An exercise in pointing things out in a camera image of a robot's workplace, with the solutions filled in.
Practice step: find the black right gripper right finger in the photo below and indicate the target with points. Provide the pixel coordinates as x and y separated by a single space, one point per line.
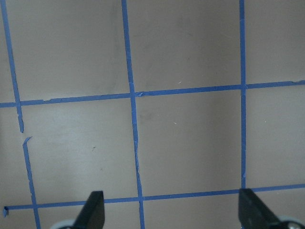
254 213

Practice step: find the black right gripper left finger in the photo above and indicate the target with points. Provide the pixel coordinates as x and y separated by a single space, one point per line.
92 215

